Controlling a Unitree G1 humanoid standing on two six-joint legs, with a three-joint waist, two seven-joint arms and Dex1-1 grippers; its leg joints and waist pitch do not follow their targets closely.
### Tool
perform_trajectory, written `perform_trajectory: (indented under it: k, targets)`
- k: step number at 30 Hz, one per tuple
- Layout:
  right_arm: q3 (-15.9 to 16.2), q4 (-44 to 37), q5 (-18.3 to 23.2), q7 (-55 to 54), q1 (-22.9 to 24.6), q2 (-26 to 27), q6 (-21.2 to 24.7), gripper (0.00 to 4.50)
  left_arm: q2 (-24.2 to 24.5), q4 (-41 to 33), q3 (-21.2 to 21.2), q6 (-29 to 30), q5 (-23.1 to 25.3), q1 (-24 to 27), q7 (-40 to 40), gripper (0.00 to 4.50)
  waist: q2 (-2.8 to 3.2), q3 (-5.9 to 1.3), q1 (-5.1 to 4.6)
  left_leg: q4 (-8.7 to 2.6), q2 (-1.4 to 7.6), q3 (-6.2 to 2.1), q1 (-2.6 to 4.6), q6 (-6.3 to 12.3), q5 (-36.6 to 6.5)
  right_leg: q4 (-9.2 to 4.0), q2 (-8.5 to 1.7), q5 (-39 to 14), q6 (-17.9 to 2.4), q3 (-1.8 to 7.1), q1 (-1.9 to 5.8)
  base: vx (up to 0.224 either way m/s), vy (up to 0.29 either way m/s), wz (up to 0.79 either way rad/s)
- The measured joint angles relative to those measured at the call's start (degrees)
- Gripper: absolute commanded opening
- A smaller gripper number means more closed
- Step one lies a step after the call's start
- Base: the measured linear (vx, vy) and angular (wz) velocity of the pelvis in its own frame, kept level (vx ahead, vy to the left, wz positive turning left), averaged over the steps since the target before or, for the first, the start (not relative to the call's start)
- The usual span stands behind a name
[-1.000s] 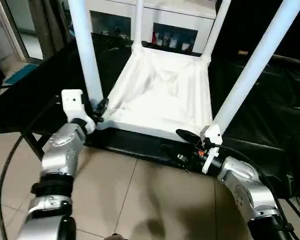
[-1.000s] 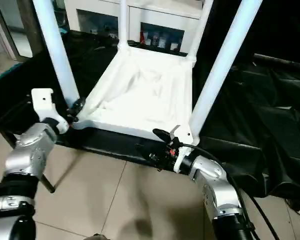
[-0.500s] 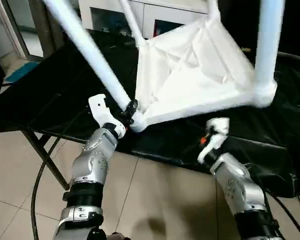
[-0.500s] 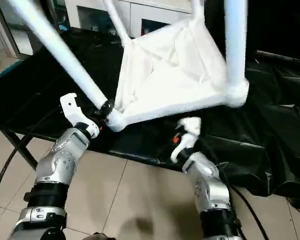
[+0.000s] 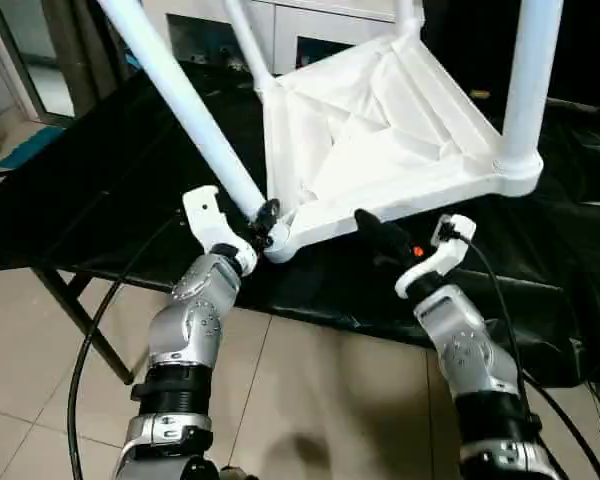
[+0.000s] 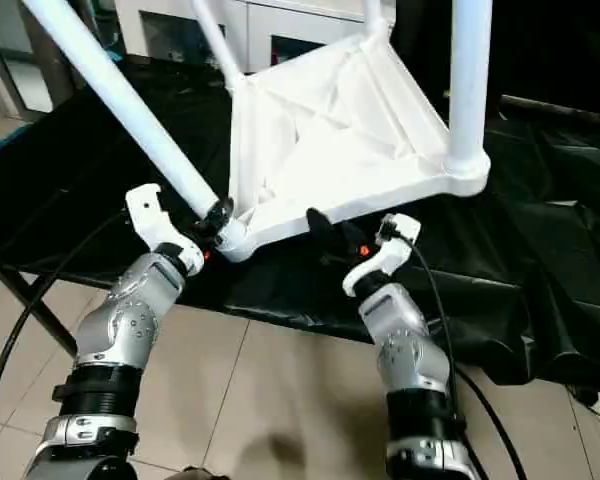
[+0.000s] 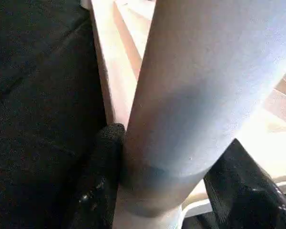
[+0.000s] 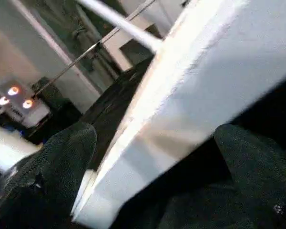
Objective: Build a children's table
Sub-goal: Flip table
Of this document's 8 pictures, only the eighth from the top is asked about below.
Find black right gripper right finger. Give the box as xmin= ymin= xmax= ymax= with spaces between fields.
xmin=214 ymin=124 xmax=286 ymax=229

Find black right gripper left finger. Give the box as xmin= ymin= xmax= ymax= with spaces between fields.
xmin=0 ymin=123 xmax=98 ymax=229

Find white plastic table top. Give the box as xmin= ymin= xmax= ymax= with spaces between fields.
xmin=71 ymin=0 xmax=286 ymax=229

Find white box orange lights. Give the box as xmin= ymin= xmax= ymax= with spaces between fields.
xmin=0 ymin=77 xmax=52 ymax=128

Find black work mat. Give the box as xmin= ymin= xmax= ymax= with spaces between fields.
xmin=26 ymin=57 xmax=286 ymax=229

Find thin silver metal rod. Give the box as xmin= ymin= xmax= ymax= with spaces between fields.
xmin=33 ymin=0 xmax=157 ymax=97

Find grey curtain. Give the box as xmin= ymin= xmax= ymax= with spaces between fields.
xmin=35 ymin=0 xmax=115 ymax=77

